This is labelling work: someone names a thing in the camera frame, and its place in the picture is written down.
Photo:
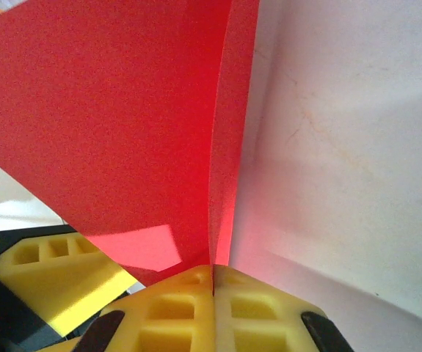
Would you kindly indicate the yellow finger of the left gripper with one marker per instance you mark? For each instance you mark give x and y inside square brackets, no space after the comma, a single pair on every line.
[64,278]

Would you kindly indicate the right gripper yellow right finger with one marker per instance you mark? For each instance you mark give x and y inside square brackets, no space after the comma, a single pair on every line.
[269,322]

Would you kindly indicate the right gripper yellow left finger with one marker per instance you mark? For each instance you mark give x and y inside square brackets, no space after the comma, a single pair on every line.
[166,322]

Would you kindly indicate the red square paper sheet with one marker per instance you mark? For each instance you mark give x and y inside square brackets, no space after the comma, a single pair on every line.
[122,128]

